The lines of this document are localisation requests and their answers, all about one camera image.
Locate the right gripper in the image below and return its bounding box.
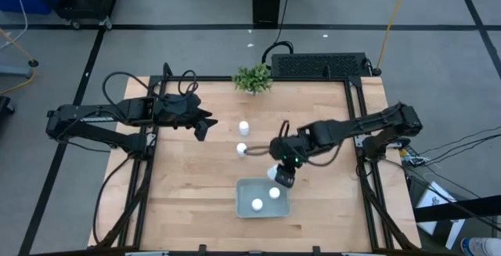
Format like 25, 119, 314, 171
269, 128, 316, 189

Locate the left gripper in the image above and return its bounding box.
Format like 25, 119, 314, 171
154, 93, 219, 142

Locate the white plastic basket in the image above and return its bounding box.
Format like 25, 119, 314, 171
235, 177, 292, 219

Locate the small green potted plant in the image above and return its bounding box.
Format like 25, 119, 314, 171
231, 63, 274, 96

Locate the black perforated computer case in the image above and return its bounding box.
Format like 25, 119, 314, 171
270, 52, 372, 79

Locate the power strip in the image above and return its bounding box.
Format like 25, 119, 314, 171
398, 146, 430, 168

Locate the black upright column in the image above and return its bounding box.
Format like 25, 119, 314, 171
251, 0, 283, 29

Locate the white cardboard box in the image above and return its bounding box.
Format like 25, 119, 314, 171
413, 180, 467, 251

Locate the black metal beam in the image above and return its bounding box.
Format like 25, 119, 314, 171
413, 194, 501, 225

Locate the grey stand foot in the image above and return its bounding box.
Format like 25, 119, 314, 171
0, 65, 33, 80

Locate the black chair base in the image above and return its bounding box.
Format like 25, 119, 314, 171
0, 95, 16, 126

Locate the person's shoe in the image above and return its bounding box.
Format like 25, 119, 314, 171
460, 236, 501, 256

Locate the black aluminium table frame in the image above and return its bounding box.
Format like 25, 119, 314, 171
90, 74, 423, 256

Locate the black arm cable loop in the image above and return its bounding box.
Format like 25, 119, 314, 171
102, 70, 168, 110
178, 69, 199, 96

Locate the black computer power cable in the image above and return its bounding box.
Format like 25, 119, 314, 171
261, 0, 315, 66

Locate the black floor cable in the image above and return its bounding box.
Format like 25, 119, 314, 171
414, 125, 501, 159

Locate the yellow hanging cable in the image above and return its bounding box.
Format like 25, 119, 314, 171
371, 0, 413, 77

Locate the orange floor cable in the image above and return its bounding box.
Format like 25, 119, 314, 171
0, 27, 37, 96

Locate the white floor cable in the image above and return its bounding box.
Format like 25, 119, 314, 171
0, 0, 29, 52

